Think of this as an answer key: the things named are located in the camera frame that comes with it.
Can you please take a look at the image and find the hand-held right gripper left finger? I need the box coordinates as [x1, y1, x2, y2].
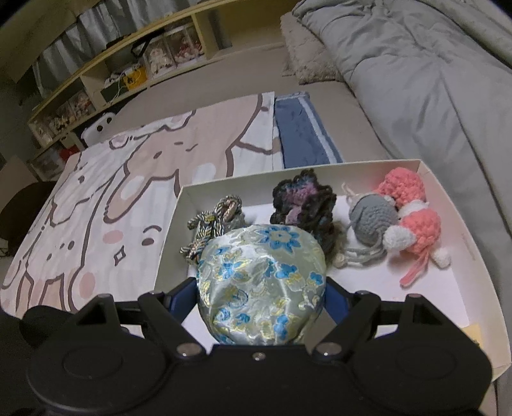
[70, 278, 209, 359]

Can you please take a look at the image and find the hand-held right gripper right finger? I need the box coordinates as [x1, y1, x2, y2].
[310, 276, 449, 361]

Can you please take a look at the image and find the white cardboard box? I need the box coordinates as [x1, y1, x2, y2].
[152, 159, 503, 385]

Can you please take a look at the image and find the floral brocade pouch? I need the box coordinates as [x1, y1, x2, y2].
[196, 224, 328, 347]

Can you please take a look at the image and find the grey crochet toy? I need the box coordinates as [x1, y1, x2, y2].
[341, 182, 401, 268]

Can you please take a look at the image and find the dark crochet flower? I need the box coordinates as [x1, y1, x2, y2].
[269, 169, 349, 269]

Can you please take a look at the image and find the pink crochet toy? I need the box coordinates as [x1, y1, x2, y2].
[377, 168, 427, 209]
[383, 202, 451, 287]

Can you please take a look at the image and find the cartoon printed blanket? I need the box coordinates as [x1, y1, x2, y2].
[0, 92, 277, 317]

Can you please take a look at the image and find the blue striped towel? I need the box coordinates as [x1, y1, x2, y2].
[274, 91, 345, 169]

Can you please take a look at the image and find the beige bed mattress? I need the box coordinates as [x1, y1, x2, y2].
[80, 39, 512, 265]

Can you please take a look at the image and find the clear storage bin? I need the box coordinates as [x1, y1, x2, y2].
[29, 150, 65, 179]

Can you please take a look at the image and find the dark green box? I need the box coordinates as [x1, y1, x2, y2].
[100, 80, 125, 103]

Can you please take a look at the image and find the row of figure display cases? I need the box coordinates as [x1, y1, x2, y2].
[27, 89, 97, 145]

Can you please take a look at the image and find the yellow container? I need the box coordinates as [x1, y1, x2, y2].
[122, 67, 147, 91]

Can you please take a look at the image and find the doll in clear case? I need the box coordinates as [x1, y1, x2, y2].
[146, 37, 175, 77]
[173, 29, 205, 67]

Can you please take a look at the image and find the grey quilted duvet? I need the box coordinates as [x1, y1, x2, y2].
[291, 0, 512, 227]

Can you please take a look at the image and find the beige fluffy pillow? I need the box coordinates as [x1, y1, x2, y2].
[280, 11, 345, 85]

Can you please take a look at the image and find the long wooden shelf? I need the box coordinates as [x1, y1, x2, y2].
[26, 0, 297, 181]

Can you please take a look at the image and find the grey curtain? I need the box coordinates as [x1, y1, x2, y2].
[31, 0, 141, 97]

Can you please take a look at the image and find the braided multicolour cord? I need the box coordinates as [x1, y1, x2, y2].
[179, 195, 247, 265]

